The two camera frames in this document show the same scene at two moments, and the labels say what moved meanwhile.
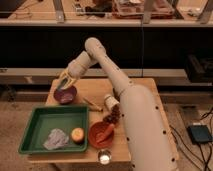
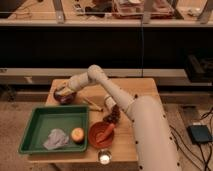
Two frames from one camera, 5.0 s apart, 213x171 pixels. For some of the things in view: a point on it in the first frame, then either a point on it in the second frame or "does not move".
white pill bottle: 110,101 does not move
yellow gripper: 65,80 → 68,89
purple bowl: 65,95 does not move
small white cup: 104,157 does not move
